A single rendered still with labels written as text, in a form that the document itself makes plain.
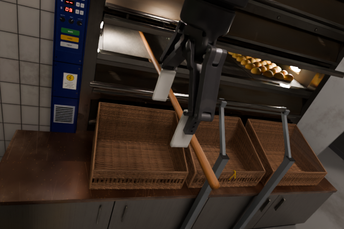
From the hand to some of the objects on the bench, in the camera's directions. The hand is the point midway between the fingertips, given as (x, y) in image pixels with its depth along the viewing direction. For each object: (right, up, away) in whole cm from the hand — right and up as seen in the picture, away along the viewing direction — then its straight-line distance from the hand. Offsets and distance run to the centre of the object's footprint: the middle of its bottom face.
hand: (169, 115), depth 41 cm
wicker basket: (-25, -37, +110) cm, 118 cm away
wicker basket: (+88, -51, +152) cm, 183 cm away
